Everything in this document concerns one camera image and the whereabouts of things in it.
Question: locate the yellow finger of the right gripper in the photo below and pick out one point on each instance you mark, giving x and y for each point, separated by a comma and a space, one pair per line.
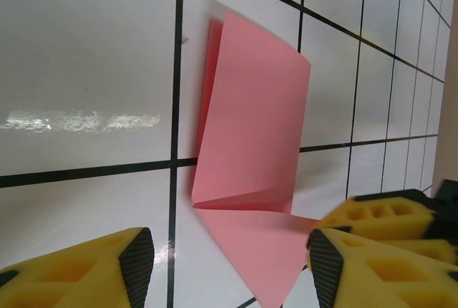
426, 247
411, 225

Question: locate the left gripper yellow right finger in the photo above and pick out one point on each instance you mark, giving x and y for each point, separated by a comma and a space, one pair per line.
375, 279

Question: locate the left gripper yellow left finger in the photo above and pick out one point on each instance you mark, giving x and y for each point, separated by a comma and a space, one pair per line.
71, 275

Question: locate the pink square paper sheet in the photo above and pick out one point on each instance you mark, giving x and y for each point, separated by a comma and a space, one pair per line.
250, 125

